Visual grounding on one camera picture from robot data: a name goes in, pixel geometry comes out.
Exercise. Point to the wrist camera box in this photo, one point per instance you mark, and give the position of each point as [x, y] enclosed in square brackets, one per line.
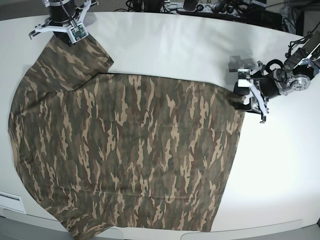
[78, 34]
[244, 74]

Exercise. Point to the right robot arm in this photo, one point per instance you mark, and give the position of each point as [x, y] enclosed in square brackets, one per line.
[66, 20]

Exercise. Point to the camouflage T-shirt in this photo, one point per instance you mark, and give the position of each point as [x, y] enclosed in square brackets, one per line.
[97, 150]

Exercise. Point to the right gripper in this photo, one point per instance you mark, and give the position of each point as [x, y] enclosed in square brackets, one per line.
[63, 15]

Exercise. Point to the black equipment box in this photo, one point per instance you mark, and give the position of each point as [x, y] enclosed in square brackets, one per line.
[266, 19]

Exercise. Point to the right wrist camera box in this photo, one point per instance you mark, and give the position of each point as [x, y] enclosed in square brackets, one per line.
[78, 34]

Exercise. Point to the power strip with cables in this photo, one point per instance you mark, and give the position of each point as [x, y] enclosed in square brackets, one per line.
[224, 7]

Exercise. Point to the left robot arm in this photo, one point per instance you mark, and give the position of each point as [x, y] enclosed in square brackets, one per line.
[263, 82]

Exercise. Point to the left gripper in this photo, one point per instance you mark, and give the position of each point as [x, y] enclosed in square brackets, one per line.
[254, 100]

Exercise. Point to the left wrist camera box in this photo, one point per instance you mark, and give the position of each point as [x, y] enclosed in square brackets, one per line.
[244, 74]

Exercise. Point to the white label plate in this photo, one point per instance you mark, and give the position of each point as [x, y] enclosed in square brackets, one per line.
[11, 202]

